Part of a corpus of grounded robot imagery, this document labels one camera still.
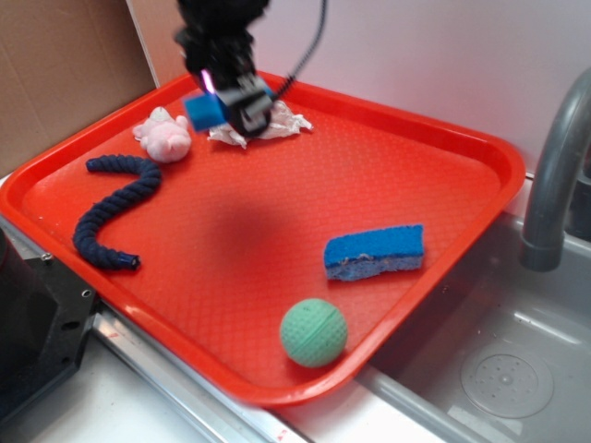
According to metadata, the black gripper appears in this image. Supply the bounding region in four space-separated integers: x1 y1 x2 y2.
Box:
175 0 275 138

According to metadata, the blue rectangular block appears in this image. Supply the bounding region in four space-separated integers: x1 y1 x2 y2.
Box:
183 93 228 132

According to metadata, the crumpled white paper towel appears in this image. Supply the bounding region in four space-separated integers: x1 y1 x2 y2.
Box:
208 101 314 150

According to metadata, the pink plush bunny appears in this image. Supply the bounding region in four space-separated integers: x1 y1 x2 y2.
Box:
132 106 192 163

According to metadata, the brown cardboard panel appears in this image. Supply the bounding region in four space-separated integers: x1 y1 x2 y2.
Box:
1 1 155 175

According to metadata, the red plastic tray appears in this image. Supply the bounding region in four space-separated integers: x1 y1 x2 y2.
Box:
1 76 525 408

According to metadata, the blue sponge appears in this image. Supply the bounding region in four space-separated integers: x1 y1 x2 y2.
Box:
323 224 425 281

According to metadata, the green dimpled ball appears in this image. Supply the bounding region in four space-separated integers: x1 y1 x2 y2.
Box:
280 298 348 368

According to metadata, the grey sink faucet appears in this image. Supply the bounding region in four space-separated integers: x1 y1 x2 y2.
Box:
520 70 590 272

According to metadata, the grey toy sink basin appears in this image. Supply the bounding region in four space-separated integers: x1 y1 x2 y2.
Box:
358 215 590 442

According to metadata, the black coiled cable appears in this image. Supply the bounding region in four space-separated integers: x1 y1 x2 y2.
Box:
275 0 329 101

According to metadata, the dark navy rope piece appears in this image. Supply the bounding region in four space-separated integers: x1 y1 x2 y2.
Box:
72 154 163 271

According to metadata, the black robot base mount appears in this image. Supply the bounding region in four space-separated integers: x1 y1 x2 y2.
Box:
1 233 96 427

